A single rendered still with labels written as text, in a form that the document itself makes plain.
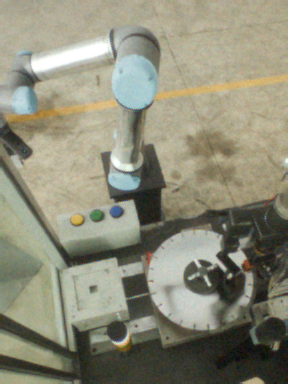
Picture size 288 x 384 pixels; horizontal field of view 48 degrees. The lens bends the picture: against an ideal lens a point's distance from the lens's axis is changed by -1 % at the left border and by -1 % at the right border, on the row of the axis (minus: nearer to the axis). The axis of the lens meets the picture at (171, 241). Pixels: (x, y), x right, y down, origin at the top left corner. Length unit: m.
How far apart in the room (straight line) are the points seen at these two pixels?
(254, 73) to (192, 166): 1.22
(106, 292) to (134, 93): 0.59
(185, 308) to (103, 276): 0.29
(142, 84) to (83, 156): 1.70
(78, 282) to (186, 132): 1.84
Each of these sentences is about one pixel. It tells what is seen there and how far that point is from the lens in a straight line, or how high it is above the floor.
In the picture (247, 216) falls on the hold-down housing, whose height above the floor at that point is 1.25.
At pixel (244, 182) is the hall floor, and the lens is 2.45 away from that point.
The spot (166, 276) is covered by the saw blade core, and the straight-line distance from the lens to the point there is 1.02.
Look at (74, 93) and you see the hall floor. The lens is 3.05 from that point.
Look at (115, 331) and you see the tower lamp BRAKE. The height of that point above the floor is 1.16.
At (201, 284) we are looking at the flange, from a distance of 1.01.
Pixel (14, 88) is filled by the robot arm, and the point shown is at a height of 1.24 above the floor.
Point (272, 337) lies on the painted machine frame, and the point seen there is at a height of 1.12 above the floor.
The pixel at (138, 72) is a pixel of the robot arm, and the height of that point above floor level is 1.38.
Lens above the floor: 1.91
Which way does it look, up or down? 64 degrees down
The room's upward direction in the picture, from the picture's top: 6 degrees clockwise
